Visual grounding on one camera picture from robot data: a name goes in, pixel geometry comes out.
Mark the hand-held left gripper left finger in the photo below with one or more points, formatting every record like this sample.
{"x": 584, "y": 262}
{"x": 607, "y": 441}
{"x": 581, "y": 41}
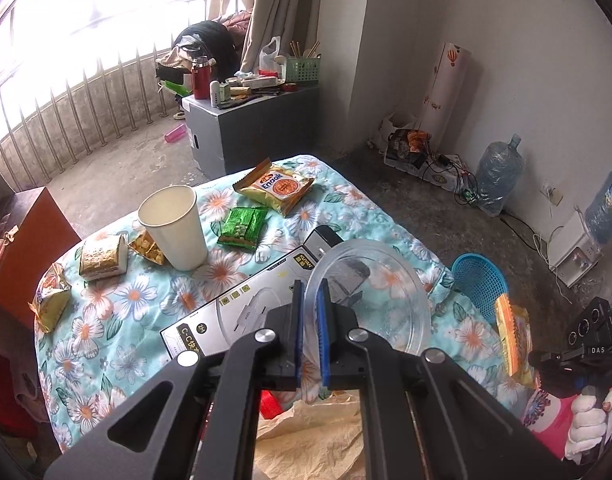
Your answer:
{"x": 298, "y": 332}

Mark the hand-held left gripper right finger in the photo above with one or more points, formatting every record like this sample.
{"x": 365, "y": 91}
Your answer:
{"x": 325, "y": 332}

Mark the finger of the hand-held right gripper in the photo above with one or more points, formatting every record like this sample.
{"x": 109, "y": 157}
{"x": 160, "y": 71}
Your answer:
{"x": 543, "y": 360}

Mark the orange yellow snack packet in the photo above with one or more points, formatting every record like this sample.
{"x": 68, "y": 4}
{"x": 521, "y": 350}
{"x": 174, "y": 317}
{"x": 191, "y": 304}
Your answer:
{"x": 513, "y": 340}

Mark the long black silver printed box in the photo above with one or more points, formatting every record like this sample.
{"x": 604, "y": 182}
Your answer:
{"x": 246, "y": 305}

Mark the clear plastic container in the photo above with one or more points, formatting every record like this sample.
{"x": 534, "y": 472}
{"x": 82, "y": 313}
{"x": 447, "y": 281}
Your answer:
{"x": 386, "y": 300}

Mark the blue plastic basket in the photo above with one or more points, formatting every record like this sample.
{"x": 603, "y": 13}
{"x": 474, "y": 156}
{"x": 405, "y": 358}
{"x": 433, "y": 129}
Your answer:
{"x": 478, "y": 280}

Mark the person's right hand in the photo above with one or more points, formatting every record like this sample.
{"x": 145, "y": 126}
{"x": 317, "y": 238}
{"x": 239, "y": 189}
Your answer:
{"x": 586, "y": 425}

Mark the pink patterned clothing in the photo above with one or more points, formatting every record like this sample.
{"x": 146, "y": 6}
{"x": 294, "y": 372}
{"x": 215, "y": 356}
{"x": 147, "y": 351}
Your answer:
{"x": 546, "y": 410}

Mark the red plastic item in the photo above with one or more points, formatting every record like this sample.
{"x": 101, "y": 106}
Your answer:
{"x": 270, "y": 404}

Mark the white water dispenser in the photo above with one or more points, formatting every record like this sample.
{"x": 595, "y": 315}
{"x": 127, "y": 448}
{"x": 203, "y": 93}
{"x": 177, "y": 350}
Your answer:
{"x": 571, "y": 255}

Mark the beige paper bag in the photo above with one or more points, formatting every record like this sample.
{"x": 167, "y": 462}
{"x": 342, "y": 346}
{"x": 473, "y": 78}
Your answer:
{"x": 306, "y": 435}

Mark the green snack packet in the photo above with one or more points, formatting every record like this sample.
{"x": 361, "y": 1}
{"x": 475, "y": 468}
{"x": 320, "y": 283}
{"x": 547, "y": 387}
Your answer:
{"x": 242, "y": 227}

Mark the clear blue water jug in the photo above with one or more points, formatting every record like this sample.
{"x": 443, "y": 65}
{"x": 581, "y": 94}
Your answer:
{"x": 498, "y": 175}
{"x": 608, "y": 210}

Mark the orange biscuit packet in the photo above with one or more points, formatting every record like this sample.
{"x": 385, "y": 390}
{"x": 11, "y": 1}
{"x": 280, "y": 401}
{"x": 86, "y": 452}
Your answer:
{"x": 278, "y": 187}

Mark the white paper cup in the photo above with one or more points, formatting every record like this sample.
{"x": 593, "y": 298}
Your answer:
{"x": 176, "y": 240}

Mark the small yellow cracker packet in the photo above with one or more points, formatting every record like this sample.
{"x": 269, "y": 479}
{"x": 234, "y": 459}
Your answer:
{"x": 148, "y": 250}

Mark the floral blanket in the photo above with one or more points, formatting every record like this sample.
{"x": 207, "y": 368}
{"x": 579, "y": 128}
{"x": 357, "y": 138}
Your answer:
{"x": 121, "y": 320}

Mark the orange black snack bag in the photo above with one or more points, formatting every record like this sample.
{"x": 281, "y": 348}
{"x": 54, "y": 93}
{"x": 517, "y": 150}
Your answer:
{"x": 408, "y": 145}

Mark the grey cabinet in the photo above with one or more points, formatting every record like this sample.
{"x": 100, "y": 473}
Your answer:
{"x": 246, "y": 130}

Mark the gold snack wrapper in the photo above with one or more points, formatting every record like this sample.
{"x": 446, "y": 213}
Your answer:
{"x": 102, "y": 257}

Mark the pink cup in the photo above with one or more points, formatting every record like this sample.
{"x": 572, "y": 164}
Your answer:
{"x": 175, "y": 135}

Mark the small green white box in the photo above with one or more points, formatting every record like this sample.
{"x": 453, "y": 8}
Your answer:
{"x": 224, "y": 94}

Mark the small white bottle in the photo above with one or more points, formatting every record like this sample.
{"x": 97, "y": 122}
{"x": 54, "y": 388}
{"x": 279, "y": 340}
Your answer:
{"x": 215, "y": 94}

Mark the green plastic basket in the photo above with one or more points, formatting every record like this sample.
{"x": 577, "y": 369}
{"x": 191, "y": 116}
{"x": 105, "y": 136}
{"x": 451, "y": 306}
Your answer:
{"x": 302, "y": 71}

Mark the tall white printed box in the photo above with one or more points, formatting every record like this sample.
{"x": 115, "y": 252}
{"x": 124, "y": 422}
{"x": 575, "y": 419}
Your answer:
{"x": 443, "y": 90}

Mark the red thermos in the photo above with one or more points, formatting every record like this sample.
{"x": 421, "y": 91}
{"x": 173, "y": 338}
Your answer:
{"x": 201, "y": 80}

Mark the bright green plastic item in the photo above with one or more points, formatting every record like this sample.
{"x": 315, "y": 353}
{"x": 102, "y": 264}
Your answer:
{"x": 176, "y": 87}

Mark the white plastic bag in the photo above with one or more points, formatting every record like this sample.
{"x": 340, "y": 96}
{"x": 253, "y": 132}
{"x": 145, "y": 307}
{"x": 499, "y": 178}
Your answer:
{"x": 268, "y": 57}

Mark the bundle of wooden chopsticks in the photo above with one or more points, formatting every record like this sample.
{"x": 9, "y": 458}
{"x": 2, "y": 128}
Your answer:
{"x": 301, "y": 50}

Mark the brown wooden box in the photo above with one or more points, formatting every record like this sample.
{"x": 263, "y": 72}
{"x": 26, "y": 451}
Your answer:
{"x": 31, "y": 240}

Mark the metal window railing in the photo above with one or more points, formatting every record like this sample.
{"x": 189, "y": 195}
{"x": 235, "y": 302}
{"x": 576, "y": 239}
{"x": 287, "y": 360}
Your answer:
{"x": 120, "y": 95}

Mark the dark red cloth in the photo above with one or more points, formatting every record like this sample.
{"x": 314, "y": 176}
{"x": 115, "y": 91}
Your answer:
{"x": 6, "y": 390}

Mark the beige curtain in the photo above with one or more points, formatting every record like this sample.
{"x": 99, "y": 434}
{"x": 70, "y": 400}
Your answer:
{"x": 276, "y": 0}

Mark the wall socket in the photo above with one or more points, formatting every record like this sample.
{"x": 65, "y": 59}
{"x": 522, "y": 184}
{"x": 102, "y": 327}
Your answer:
{"x": 552, "y": 193}

